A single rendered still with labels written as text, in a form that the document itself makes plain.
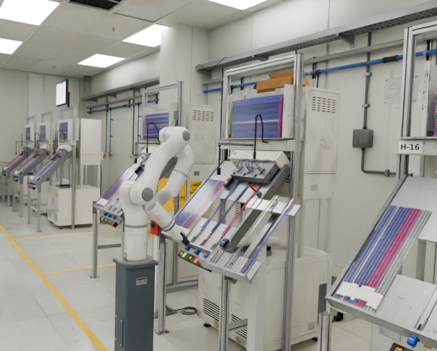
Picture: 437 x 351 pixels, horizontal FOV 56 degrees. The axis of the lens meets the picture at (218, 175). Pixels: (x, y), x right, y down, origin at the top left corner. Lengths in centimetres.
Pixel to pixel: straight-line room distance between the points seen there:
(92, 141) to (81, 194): 85
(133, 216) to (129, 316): 51
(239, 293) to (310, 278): 49
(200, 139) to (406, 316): 271
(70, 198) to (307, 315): 471
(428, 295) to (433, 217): 36
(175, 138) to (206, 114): 172
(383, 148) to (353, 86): 68
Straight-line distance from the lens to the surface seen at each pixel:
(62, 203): 681
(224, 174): 295
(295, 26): 486
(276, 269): 265
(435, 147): 203
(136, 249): 223
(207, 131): 395
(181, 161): 236
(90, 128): 687
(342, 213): 420
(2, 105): 1078
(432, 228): 186
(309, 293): 292
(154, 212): 228
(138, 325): 234
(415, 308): 166
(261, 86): 328
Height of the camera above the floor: 130
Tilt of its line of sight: 3 degrees down
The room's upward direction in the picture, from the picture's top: 2 degrees clockwise
